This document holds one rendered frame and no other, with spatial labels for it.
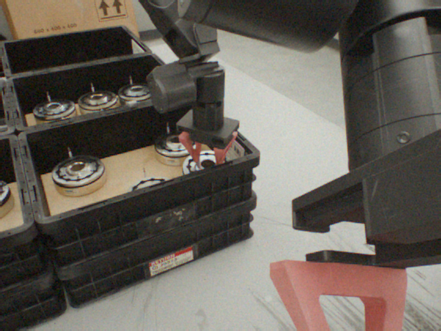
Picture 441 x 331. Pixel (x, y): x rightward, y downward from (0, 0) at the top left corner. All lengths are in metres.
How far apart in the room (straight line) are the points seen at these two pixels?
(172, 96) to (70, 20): 3.17
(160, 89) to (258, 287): 0.43
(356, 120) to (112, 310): 0.69
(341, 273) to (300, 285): 0.02
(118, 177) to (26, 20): 2.92
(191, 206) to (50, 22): 3.13
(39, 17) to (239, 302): 3.22
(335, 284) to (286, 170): 0.90
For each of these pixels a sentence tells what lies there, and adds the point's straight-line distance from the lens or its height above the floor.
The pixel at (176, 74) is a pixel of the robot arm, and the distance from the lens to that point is 0.64.
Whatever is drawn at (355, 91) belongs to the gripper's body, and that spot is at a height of 1.28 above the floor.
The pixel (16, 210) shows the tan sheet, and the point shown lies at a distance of 0.85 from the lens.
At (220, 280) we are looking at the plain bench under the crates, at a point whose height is 0.70.
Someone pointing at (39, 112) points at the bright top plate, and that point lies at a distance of 1.11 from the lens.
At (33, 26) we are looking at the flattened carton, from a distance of 3.70.
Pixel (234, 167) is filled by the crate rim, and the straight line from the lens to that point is 0.70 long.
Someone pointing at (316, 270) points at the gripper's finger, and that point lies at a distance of 0.19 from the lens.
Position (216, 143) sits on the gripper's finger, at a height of 0.96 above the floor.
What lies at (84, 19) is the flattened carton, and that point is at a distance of 3.78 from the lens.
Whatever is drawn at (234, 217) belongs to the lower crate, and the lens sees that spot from 0.81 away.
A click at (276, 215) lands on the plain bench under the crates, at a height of 0.70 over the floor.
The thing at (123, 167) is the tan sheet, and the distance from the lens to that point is 0.89.
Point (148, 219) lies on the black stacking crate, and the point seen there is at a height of 0.86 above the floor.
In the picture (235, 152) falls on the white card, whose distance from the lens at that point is 0.79.
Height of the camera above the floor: 1.34
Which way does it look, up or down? 37 degrees down
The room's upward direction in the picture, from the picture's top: straight up
